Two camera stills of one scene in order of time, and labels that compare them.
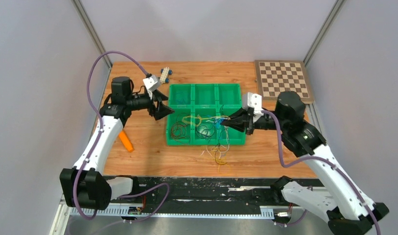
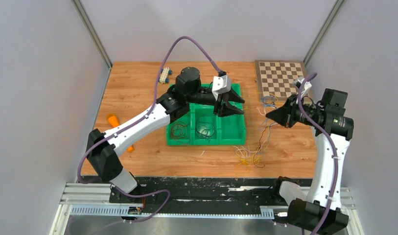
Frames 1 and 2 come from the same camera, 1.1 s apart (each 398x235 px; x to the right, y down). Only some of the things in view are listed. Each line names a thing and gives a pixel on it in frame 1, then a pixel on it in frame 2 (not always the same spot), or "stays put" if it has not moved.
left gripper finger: (163, 111) to (226, 110)
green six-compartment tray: (199, 109) stays put
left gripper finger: (157, 96) to (232, 97)
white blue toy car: (165, 73) stays put
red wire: (178, 131) stays put
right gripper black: (247, 123) to (281, 116)
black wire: (205, 132) stays put
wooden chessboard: (275, 77) stays put
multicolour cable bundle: (223, 144) to (245, 155)
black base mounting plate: (205, 191) stays put
